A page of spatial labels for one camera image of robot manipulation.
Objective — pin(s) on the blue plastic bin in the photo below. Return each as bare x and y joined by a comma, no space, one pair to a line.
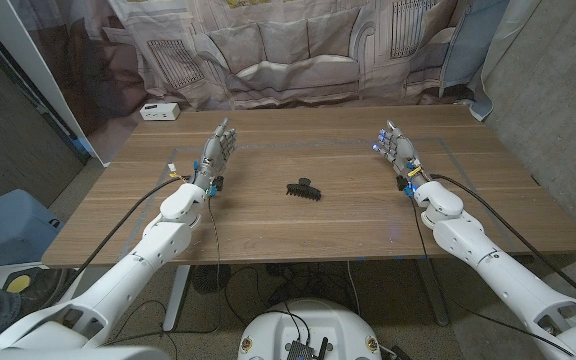
8,225

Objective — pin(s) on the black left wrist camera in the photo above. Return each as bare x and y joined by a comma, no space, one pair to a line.
217,183

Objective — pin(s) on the white-edged dark panel board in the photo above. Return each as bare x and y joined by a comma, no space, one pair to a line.
27,50

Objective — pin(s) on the grey table leg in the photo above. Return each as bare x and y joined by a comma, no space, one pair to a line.
435,300

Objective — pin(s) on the printed sofa backdrop cloth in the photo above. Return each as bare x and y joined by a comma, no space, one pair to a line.
288,50

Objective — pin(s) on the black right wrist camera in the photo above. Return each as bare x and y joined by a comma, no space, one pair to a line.
402,183

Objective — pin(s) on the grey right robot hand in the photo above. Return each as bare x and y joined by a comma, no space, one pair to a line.
403,152

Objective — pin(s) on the white robot shoulder housing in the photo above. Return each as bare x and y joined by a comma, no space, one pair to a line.
68,354

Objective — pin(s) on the black round floor fan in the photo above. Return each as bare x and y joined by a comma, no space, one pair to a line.
210,278

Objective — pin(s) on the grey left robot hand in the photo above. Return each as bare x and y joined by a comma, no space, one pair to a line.
215,152

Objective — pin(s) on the black device on torso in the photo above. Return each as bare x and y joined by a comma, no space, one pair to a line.
298,350

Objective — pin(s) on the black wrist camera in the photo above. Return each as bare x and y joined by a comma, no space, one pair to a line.
217,183
402,183

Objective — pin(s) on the black claw hair clip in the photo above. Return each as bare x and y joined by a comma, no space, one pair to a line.
303,191

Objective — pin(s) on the white round robot torso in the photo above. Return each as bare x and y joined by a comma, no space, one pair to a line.
318,320

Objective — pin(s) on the white power strip box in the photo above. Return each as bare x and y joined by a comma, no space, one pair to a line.
159,111

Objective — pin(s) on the black power adapter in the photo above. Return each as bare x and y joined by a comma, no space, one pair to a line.
400,354

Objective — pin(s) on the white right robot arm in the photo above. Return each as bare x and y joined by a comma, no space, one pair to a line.
468,235

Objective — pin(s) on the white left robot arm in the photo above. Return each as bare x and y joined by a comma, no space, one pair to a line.
158,245

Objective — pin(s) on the white table leg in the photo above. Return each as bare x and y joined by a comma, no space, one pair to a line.
169,312

